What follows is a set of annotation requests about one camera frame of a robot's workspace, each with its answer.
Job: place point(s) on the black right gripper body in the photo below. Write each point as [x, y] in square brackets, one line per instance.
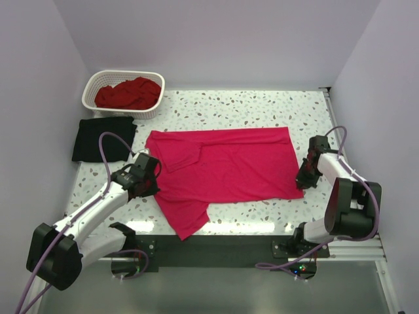
[308, 176]

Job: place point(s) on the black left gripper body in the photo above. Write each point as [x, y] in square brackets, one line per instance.
[151, 188]

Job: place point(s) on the pink t shirt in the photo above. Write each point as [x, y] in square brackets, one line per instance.
[220, 166]

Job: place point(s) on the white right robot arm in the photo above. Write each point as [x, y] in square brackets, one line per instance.
[353, 209]

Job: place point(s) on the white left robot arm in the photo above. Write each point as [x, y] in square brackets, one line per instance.
[58, 253]

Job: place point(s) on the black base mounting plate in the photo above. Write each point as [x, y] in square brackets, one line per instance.
[151, 252]

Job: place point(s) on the white plastic laundry basket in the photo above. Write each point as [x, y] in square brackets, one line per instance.
[113, 78]

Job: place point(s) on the dark red t shirt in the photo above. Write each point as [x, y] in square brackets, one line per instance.
[138, 94]

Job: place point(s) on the aluminium table edge rail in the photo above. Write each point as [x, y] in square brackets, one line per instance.
[386, 283]

